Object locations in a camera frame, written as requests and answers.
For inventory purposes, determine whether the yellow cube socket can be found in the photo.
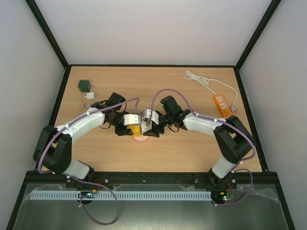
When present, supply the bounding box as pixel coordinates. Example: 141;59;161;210
127;124;142;137

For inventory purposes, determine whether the metal sheet front panel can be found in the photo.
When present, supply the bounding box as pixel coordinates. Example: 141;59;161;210
13;184;288;230

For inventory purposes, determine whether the white tiger cube socket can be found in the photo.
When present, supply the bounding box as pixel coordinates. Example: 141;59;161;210
141;121;152;134

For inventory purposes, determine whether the green dragon cube socket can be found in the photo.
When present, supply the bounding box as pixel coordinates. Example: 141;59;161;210
78;80;92;92

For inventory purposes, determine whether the light blue slotted cable duct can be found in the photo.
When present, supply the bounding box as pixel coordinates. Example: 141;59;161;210
29;191;212;201

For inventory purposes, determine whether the small white charger adapter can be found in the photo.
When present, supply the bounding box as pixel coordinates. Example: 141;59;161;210
84;92;97;100

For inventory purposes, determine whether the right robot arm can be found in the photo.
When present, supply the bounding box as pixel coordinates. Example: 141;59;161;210
143;96;256;188

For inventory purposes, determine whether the pink socket with cable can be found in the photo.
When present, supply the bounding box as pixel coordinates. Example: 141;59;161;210
133;135;150;143

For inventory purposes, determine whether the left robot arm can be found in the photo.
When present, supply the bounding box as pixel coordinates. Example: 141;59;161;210
33;92;140;180

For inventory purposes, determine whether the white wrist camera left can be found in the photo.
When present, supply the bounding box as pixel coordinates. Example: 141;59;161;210
123;114;141;126

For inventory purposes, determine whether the black aluminium frame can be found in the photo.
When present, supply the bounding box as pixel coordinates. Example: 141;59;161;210
7;0;295;230

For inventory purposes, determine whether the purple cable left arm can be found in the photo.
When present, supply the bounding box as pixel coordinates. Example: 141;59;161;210
37;97;140;225

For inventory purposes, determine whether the white power strip cable plug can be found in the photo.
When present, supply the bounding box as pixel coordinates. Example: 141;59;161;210
184;70;239;113

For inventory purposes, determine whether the orange power strip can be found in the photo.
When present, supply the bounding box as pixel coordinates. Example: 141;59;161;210
213;94;233;118

